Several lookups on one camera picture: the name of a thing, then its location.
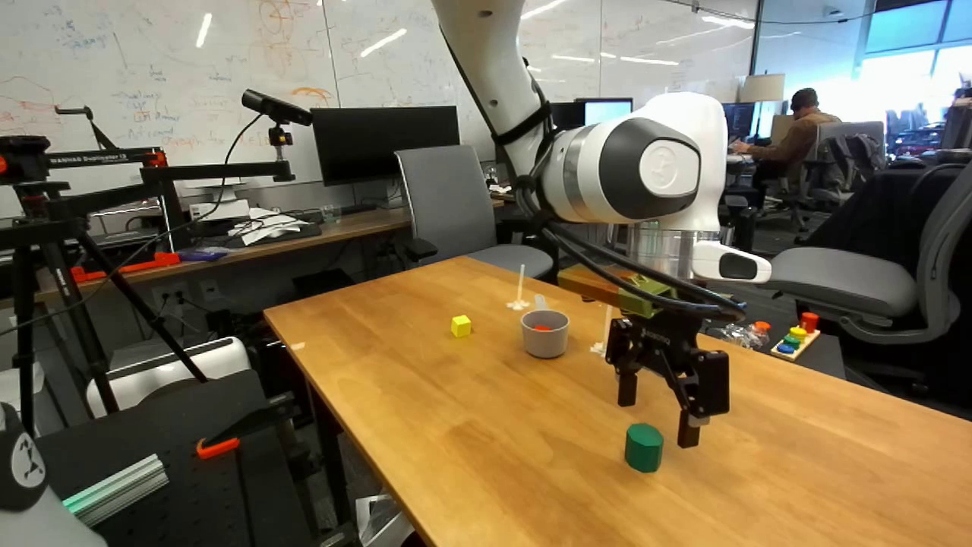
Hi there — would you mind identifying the white plastic stand far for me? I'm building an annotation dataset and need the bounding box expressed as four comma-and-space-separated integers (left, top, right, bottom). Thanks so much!
508, 266, 529, 314

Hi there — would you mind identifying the seated person in background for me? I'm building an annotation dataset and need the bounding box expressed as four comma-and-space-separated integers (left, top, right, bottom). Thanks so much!
732, 89, 835, 189

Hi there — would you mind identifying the grey office chair middle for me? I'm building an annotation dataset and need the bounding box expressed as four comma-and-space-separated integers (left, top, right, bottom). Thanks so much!
399, 145, 552, 278

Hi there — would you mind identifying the black cap with logo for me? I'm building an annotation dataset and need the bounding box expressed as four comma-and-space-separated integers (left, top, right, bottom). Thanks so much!
0, 404, 49, 515

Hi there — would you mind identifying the black camera tripod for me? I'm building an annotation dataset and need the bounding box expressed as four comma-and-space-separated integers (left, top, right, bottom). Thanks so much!
0, 137, 207, 426

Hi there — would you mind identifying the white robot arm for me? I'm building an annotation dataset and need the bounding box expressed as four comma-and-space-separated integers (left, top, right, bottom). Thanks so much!
431, 0, 744, 446

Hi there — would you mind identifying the colourful stacking toy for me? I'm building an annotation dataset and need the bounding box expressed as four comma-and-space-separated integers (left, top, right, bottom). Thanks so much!
773, 311, 821, 362

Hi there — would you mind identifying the yellow wooden cube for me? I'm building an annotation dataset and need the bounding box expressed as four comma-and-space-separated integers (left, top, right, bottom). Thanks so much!
451, 314, 474, 338

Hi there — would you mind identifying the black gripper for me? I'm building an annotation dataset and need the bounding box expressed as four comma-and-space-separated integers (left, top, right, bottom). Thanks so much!
605, 314, 728, 450

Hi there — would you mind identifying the grey office chair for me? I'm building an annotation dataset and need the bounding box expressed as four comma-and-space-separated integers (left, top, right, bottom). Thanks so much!
769, 167, 972, 348
399, 145, 552, 278

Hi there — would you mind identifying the grey office chair right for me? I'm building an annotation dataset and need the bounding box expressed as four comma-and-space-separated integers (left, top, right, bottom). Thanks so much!
769, 167, 972, 348

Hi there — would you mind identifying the green octagonal wooden block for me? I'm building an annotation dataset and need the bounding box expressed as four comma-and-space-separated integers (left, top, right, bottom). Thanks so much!
626, 422, 666, 474

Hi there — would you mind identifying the white plastic stand near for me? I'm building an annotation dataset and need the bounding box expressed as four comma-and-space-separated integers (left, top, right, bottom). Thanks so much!
590, 304, 615, 360

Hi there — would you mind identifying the orange clamp handle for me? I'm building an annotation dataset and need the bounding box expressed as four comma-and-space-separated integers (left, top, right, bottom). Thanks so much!
196, 439, 242, 461

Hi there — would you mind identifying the silver aluminium bar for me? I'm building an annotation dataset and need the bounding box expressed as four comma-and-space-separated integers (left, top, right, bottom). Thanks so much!
64, 453, 171, 526

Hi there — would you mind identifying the grey measuring cup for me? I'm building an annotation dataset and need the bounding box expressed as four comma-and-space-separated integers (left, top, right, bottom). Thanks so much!
520, 311, 571, 360

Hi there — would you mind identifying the black computer monitor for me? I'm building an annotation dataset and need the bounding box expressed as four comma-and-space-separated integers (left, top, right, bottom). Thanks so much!
313, 106, 459, 185

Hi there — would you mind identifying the black camera on boom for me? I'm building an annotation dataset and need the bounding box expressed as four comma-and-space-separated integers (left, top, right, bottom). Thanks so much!
239, 89, 313, 125

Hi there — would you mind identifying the red wooden cube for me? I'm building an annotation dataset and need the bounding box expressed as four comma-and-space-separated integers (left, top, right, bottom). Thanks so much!
531, 319, 559, 336

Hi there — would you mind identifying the wooden desk in background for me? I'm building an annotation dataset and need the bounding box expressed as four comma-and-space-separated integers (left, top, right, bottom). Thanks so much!
39, 169, 511, 297

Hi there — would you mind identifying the white plastic stand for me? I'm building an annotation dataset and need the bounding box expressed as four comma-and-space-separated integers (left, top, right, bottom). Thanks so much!
590, 304, 615, 360
508, 266, 529, 314

